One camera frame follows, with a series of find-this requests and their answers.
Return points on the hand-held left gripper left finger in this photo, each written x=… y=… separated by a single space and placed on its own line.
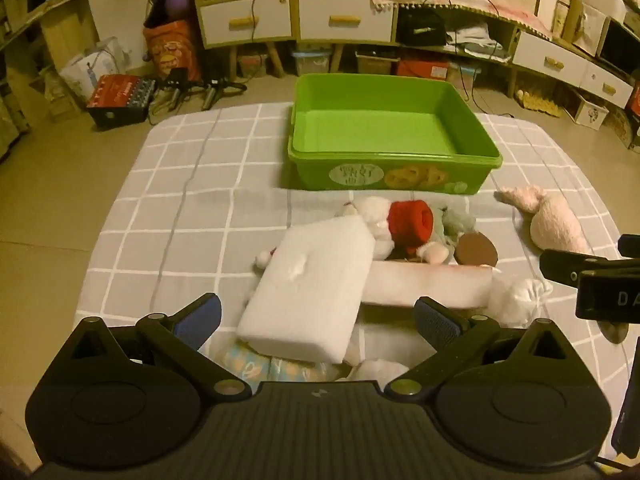
x=200 y=317

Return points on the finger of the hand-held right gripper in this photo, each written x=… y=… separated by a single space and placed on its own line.
x=560 y=264
x=631 y=245

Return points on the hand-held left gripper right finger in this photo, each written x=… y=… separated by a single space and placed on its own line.
x=435 y=322

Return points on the long white foam block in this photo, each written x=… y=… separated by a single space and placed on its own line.
x=430 y=282

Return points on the brown powder puff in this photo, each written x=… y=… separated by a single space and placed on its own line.
x=475 y=250

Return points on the doll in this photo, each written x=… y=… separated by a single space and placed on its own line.
x=280 y=367

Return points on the red and white santa plush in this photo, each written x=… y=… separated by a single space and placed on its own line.
x=410 y=225

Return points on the grey plush toy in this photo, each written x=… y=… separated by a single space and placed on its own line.
x=457 y=222

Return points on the large white foam block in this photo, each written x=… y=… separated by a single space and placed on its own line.
x=310 y=290

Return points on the green plastic bin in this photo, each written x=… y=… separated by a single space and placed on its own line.
x=375 y=130

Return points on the pink plush toy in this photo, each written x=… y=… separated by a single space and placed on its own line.
x=550 y=220

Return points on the white printed storage box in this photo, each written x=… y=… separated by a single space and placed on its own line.
x=590 y=110

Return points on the egg tray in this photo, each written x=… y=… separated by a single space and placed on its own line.
x=537 y=102

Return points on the black microwave oven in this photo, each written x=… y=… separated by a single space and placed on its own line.
x=620 y=50

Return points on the black tripod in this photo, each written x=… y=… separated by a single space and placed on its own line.
x=210 y=90

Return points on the red audio mixer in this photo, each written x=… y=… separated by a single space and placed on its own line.
x=117 y=97

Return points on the red box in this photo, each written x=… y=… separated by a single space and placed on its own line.
x=422 y=69

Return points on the wicker basket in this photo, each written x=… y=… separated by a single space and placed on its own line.
x=376 y=62

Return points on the orange printed bag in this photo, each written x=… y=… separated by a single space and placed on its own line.
x=170 y=52

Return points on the white shopping bag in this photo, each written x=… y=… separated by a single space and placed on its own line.
x=92 y=67

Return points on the black bag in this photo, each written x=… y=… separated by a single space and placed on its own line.
x=420 y=27

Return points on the clear box blue lid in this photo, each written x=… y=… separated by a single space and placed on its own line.
x=312 y=62

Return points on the purple ball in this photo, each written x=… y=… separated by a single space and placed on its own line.
x=177 y=2

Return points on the wooden shelf rack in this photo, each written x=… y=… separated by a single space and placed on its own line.
x=40 y=35

